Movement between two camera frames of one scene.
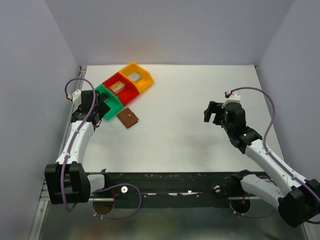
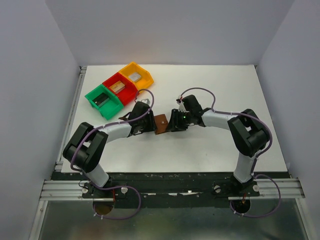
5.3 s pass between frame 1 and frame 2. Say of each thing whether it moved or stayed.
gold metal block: stayed
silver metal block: stayed
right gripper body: moved
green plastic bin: stayed
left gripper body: moved
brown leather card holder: moved
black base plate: stayed
